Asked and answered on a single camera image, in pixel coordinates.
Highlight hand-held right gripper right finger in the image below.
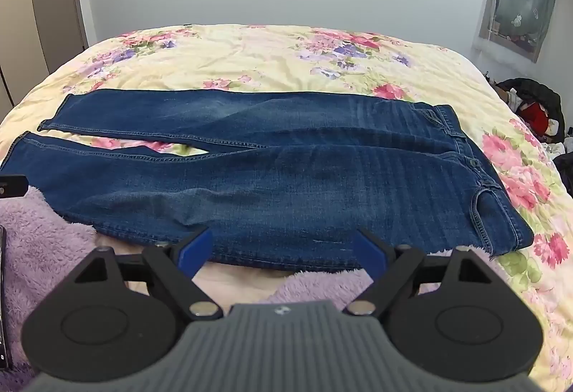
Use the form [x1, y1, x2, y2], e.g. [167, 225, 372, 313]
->
[341, 228, 494, 316]

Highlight blue denim pants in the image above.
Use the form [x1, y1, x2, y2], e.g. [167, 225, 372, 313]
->
[8, 88, 536, 273]

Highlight pile of clothes beside bed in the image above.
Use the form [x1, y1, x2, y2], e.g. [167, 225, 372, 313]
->
[497, 78, 565, 137]

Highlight floral yellow bedspread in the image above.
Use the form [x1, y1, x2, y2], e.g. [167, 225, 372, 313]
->
[0, 24, 573, 392]

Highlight red cloth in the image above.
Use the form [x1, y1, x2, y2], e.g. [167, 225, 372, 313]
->
[518, 102, 550, 134]

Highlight purple fleece blanket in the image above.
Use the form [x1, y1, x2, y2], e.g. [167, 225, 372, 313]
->
[0, 186, 495, 392]

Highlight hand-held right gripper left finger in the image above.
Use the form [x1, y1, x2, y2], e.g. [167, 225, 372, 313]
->
[74, 226, 225, 322]

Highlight beige wardrobe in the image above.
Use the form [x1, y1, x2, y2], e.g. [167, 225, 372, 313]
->
[0, 0, 89, 112]

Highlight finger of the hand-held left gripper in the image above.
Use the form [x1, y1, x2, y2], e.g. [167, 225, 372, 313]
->
[0, 177, 29, 199]

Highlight pale pink sheet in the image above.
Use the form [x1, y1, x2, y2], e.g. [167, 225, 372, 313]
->
[121, 261, 298, 313]

